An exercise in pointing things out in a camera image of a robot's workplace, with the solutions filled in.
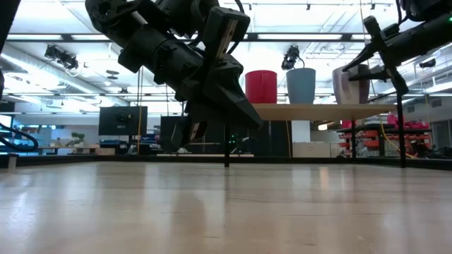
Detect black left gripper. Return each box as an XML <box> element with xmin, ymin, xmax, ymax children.
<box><xmin>170</xmin><ymin>6</ymin><xmax>264</xmax><ymax>150</ymax></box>

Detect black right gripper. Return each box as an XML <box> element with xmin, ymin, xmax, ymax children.
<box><xmin>342</xmin><ymin>15</ymin><xmax>410</xmax><ymax>96</ymax></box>

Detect beige mug with handle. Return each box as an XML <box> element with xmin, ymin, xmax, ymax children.
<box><xmin>331</xmin><ymin>64</ymin><xmax>372</xmax><ymax>105</ymax></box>

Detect red plastic cup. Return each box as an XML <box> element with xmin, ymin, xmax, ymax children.
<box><xmin>244</xmin><ymin>69</ymin><xmax>278</xmax><ymax>104</ymax></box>

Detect blue-grey plastic cup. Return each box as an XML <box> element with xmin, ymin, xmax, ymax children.
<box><xmin>285</xmin><ymin>67</ymin><xmax>317</xmax><ymax>104</ymax></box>

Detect wooden shelf with black legs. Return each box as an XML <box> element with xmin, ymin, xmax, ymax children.
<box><xmin>224</xmin><ymin>90</ymin><xmax>407</xmax><ymax>169</ymax></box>

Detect background black robot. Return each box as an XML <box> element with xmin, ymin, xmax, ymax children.
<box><xmin>229</xmin><ymin>133</ymin><xmax>250</xmax><ymax>155</ymax></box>

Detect storage rack with red bins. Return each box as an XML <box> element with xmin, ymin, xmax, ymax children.
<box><xmin>336</xmin><ymin>112</ymin><xmax>432</xmax><ymax>159</ymax></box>

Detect beige cabinet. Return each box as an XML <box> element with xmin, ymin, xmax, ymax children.
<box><xmin>292</xmin><ymin>120</ymin><xmax>333</xmax><ymax>158</ymax></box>

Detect black monitor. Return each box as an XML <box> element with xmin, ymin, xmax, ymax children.
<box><xmin>98</xmin><ymin>105</ymin><xmax>148</xmax><ymax>137</ymax></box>

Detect blue bin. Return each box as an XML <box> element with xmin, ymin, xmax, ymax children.
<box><xmin>99</xmin><ymin>140</ymin><xmax>129</xmax><ymax>150</ymax></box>

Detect potted plant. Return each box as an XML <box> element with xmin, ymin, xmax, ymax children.
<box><xmin>66</xmin><ymin>131</ymin><xmax>87</xmax><ymax>149</ymax></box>

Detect black twin spotlights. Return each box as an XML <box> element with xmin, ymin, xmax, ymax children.
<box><xmin>44</xmin><ymin>44</ymin><xmax>80</xmax><ymax>71</ymax></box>

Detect black frame crossbar with lights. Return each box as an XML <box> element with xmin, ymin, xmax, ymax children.
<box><xmin>5</xmin><ymin>32</ymin><xmax>374</xmax><ymax>44</ymax></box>

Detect long yellow hanging cable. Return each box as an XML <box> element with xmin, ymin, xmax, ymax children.
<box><xmin>359</xmin><ymin>0</ymin><xmax>418</xmax><ymax>159</ymax></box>

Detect black overhead camera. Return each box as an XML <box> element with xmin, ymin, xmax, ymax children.
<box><xmin>280</xmin><ymin>44</ymin><xmax>306</xmax><ymax>72</ymax></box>

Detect black looped cable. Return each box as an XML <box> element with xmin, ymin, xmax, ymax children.
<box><xmin>0</xmin><ymin>121</ymin><xmax>40</xmax><ymax>154</ymax></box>

